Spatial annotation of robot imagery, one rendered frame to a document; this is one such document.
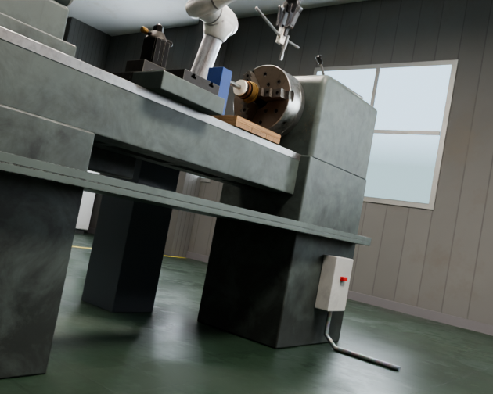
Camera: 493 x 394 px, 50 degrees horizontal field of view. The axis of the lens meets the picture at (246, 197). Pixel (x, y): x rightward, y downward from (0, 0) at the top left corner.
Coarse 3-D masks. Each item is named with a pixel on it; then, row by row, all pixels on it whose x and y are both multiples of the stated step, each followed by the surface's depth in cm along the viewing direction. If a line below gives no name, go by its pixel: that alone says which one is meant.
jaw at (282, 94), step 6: (258, 90) 229; (264, 90) 230; (270, 90) 228; (276, 90) 228; (282, 90) 228; (258, 96) 230; (264, 96) 229; (270, 96) 228; (276, 96) 228; (282, 96) 228; (288, 96) 229
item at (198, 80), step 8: (120, 72) 193; (128, 72) 190; (168, 72) 177; (176, 72) 175; (184, 72) 173; (192, 72) 176; (128, 80) 190; (192, 80) 176; (200, 80) 179; (208, 88) 182; (216, 88) 186
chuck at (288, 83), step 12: (264, 72) 239; (276, 72) 235; (264, 84) 238; (276, 84) 234; (288, 84) 230; (300, 96) 236; (240, 108) 244; (264, 108) 236; (276, 108) 232; (288, 108) 230; (252, 120) 239; (264, 120) 235; (276, 120) 231; (288, 120) 234; (276, 132) 238
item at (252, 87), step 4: (248, 84) 225; (252, 84) 227; (256, 84) 230; (248, 88) 225; (252, 88) 227; (256, 88) 229; (248, 92) 226; (252, 92) 227; (256, 92) 229; (240, 96) 227; (244, 96) 227; (248, 96) 227; (252, 96) 228; (256, 96) 229; (244, 100) 230; (248, 100) 230; (252, 100) 230
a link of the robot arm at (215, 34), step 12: (228, 12) 273; (204, 24) 276; (216, 24) 272; (228, 24) 275; (204, 36) 277; (216, 36) 274; (228, 36) 280; (204, 48) 276; (216, 48) 277; (204, 60) 276; (204, 72) 277
